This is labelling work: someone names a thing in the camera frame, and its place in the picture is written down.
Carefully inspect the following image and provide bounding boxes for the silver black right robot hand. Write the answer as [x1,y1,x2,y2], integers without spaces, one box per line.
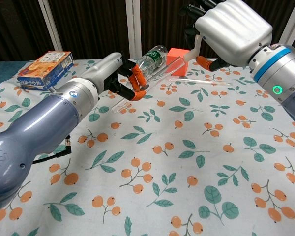
[179,0,273,72]

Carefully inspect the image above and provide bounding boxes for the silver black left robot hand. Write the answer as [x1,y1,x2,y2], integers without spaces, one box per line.
[80,52,146,102]

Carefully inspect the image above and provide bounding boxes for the large clear test tube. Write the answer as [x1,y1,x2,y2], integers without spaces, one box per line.
[110,56,186,114]

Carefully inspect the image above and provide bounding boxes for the dark brown pleated curtain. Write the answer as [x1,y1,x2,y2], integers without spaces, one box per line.
[0,0,295,64]

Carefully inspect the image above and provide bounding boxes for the clear plastic water bottle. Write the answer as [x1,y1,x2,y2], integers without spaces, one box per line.
[135,45,168,81]

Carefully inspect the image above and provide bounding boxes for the blue orange snack box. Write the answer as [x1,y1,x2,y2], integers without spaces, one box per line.
[16,51,74,91]

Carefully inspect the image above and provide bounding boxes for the clear plastic dropper pipette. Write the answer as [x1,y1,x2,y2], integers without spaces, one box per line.
[169,77,233,87]

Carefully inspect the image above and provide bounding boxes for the orange cube block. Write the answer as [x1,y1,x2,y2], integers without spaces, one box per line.
[166,48,190,77]

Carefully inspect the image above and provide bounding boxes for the white orange-fruit print tablecloth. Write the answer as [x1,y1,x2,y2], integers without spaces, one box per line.
[0,58,295,236]

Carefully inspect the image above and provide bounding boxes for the white frame post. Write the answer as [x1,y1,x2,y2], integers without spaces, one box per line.
[276,0,295,47]
[193,34,203,54]
[37,0,63,53]
[125,0,142,59]

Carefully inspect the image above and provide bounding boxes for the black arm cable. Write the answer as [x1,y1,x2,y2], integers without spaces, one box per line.
[31,139,73,164]

